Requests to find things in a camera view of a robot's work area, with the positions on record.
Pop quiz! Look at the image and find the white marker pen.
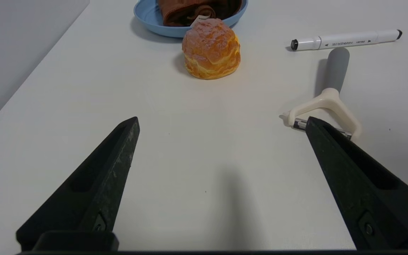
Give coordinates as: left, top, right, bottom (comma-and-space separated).
290, 29, 403, 51

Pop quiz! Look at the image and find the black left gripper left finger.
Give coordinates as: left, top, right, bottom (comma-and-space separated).
16, 117, 140, 251

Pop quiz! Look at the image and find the blue plate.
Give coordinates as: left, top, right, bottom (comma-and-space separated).
134, 0, 249, 38

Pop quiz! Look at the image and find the orange cream puff bread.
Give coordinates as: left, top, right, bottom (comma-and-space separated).
182, 18, 241, 80

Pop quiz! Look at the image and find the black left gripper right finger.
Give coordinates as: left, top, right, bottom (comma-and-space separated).
305, 117, 408, 250

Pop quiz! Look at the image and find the peeler with grey handle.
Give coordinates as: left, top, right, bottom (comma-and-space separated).
283, 47, 363, 141

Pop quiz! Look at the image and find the brown towel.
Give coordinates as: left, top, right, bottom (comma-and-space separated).
158, 0, 243, 27

